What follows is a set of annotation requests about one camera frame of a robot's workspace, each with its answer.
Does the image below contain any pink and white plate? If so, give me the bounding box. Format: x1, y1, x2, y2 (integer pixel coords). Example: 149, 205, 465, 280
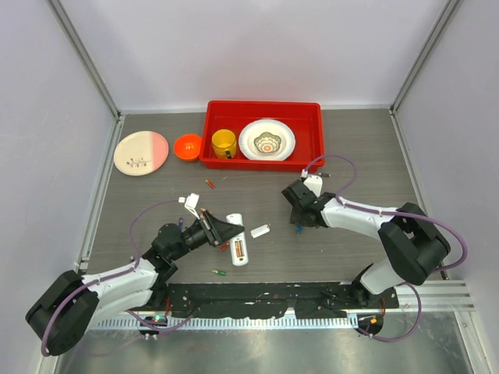
113, 131, 169, 176

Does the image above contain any orange plastic bowl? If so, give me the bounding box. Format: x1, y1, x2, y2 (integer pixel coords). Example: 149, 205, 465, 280
173, 134, 202, 161

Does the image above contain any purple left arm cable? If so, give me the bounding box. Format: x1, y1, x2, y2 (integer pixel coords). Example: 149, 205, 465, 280
41, 199, 180, 358

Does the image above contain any yellow mug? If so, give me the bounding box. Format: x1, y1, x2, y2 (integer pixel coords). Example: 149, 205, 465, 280
211, 129, 237, 159

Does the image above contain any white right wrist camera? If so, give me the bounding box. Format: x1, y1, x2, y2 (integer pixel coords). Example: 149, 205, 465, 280
300, 169, 323, 197

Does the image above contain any orange AAA battery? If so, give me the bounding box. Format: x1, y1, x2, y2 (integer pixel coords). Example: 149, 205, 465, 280
235, 240, 244, 258

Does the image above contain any white battery cover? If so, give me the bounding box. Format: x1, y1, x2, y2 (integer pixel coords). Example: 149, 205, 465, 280
250, 224, 271, 238

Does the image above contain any patterned small bowl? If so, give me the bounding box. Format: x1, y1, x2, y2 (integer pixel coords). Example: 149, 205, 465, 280
253, 132, 281, 153

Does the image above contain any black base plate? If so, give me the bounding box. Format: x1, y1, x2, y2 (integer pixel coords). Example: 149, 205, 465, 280
121, 280, 399, 320

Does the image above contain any aluminium front rail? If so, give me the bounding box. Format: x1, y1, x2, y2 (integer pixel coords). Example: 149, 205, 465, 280
90, 314, 358, 331

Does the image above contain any orange battery behind gripper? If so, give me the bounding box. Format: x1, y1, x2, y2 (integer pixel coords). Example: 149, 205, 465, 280
205, 179, 216, 189

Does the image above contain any red plastic bin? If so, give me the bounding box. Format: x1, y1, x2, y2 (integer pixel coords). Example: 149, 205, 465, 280
200, 101, 325, 172

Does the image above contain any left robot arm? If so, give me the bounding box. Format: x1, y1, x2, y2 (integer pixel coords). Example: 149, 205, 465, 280
25, 210, 245, 357

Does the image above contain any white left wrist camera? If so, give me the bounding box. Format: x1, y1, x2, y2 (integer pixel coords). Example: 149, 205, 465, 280
178, 193, 200, 219

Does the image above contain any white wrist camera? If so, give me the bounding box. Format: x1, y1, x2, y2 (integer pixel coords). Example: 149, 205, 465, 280
300, 169, 323, 197
178, 193, 200, 219

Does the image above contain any white plate in bin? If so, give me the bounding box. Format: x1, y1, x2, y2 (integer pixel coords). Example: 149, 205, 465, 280
238, 118, 296, 161

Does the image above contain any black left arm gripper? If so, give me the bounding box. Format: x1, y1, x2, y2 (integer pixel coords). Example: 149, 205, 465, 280
170, 210, 243, 261

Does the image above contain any white remote control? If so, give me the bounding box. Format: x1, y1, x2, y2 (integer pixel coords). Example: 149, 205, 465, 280
226, 213, 249, 266

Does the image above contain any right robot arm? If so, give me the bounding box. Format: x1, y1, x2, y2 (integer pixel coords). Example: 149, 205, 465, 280
281, 178, 451, 308

